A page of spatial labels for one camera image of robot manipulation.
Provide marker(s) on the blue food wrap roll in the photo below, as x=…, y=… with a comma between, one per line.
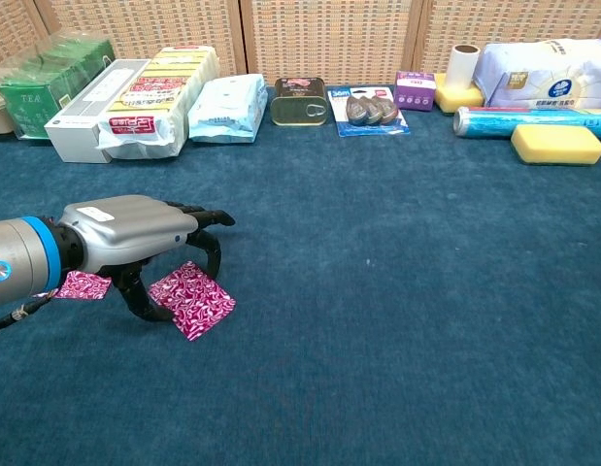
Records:
x=484, y=121

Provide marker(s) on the black gold meat can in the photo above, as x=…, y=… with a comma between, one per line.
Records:
x=297, y=109

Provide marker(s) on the clear box green tea bags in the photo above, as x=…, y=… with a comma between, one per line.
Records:
x=33, y=104

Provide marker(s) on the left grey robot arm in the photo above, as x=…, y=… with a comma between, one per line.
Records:
x=18, y=257

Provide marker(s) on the blue blister pack of hooks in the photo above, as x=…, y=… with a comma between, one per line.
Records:
x=368, y=116

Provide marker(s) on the wicker folding screen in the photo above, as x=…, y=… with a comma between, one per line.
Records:
x=329, y=39

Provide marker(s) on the oblong yellow sponge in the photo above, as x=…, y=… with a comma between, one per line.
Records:
x=557, y=144

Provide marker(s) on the pink patterned packet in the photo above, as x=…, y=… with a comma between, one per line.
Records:
x=198, y=301
x=84, y=286

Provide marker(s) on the long white cardboard box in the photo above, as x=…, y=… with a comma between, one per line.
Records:
x=76, y=131

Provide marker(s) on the light blue wet wipes pack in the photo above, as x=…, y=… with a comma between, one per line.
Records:
x=227, y=109

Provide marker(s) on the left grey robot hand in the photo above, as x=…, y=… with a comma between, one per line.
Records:
x=130, y=228

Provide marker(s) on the white paper roll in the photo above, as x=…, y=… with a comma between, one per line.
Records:
x=464, y=68

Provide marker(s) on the yellow sponge multipack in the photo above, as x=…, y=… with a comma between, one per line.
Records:
x=154, y=97

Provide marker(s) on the large white tissue pack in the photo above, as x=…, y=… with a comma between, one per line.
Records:
x=538, y=77

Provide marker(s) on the square yellow sponge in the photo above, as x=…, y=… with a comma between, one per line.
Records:
x=450, y=101

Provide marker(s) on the small purple box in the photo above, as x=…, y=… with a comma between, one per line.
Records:
x=414, y=92

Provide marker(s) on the teal table cloth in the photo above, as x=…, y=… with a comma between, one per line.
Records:
x=353, y=315

